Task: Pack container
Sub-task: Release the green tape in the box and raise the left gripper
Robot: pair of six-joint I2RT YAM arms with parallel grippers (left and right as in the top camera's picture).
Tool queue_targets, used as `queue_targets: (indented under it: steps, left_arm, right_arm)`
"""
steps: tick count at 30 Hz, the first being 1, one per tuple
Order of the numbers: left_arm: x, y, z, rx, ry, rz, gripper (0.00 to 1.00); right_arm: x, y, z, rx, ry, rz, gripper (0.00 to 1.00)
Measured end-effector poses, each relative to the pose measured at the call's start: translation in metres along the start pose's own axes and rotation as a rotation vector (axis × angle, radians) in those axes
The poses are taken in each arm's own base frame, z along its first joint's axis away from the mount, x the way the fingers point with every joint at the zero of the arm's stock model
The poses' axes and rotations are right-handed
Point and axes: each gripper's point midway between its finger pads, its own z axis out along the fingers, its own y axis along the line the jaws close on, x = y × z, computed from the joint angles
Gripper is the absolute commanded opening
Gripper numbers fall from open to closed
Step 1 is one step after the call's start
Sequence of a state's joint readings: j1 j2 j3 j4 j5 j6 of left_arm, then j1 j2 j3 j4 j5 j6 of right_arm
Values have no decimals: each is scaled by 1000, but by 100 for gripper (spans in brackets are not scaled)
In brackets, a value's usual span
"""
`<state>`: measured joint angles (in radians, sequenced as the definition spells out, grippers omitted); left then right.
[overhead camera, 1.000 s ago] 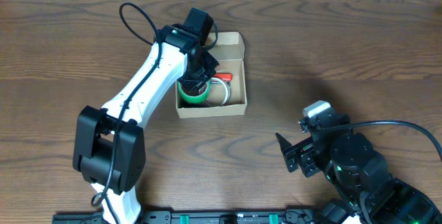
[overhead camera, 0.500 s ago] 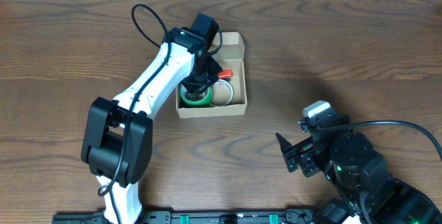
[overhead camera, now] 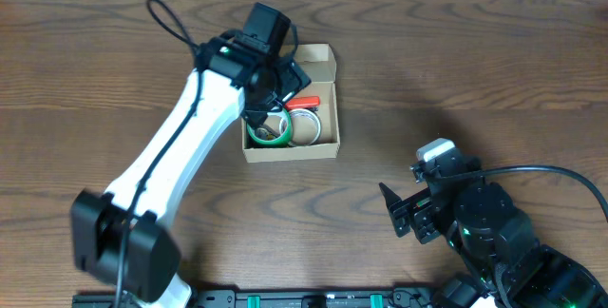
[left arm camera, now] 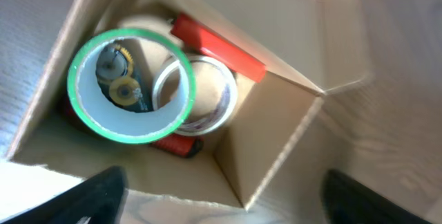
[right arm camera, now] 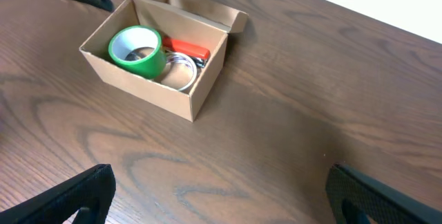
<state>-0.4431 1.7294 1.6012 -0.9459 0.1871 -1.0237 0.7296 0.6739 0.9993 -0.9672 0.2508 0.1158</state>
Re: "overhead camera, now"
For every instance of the cardboard box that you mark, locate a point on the cardboard box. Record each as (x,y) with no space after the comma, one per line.
(318,62)

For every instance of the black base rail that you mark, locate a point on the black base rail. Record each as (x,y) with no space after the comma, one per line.
(399,297)

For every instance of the correction tape dispenser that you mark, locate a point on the correction tape dispenser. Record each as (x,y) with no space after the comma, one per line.
(266,133)

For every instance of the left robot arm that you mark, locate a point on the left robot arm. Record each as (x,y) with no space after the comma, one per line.
(122,235)

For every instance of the white tape roll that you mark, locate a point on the white tape roll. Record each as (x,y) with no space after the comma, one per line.
(307,127)

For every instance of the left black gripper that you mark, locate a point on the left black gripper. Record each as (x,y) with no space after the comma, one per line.
(283,86)

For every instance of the green tape roll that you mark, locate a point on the green tape roll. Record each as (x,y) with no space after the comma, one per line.
(277,121)

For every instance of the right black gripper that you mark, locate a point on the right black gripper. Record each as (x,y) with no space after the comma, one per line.
(417,214)

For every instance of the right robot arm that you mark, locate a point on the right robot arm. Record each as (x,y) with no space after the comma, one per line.
(495,239)

